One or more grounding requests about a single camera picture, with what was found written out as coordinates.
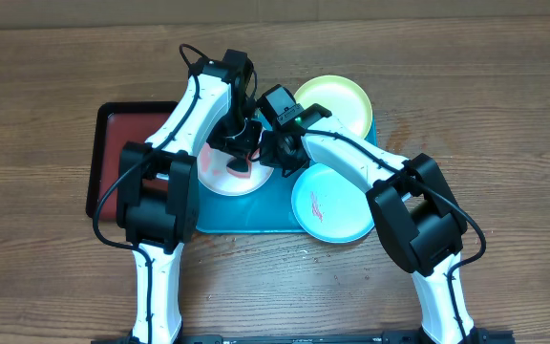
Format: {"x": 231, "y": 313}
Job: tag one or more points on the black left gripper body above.
{"x": 232, "y": 134}

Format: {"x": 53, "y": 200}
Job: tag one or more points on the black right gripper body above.
{"x": 276, "y": 155}

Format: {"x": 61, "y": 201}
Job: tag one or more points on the white plate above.
{"x": 213, "y": 175}

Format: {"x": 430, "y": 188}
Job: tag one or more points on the light blue plate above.
{"x": 330, "y": 208}

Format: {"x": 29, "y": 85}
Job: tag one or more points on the yellow plate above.
{"x": 343, "y": 97}

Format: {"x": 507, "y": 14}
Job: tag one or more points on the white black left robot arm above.
{"x": 157, "y": 189}

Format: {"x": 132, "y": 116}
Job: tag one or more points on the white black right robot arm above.
{"x": 418, "y": 220}

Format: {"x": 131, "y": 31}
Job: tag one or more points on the teal plastic tray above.
{"x": 267, "y": 210}

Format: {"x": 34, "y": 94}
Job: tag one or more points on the black red rectangular tray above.
{"x": 116, "y": 124}

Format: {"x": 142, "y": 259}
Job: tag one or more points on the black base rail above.
{"x": 477, "y": 336}

